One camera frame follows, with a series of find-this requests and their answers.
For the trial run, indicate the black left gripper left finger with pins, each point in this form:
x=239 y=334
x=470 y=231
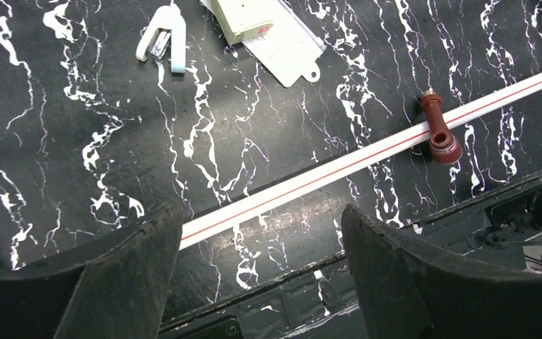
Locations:
x=115 y=286

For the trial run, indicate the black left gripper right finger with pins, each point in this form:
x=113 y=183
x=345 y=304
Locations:
x=410 y=288

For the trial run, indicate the dark red water faucet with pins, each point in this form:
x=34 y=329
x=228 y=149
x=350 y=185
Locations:
x=445 y=148

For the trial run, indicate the white plastic package card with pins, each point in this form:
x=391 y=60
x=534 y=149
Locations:
x=289 y=50

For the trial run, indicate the white blue stapler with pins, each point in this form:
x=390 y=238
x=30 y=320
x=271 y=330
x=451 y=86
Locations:
x=163 y=35

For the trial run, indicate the cream cardboard box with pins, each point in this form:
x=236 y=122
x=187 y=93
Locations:
x=242 y=20

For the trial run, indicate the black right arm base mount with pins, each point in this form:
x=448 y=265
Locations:
x=503 y=228

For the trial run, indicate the white pipe frame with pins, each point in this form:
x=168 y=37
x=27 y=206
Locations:
x=238 y=212

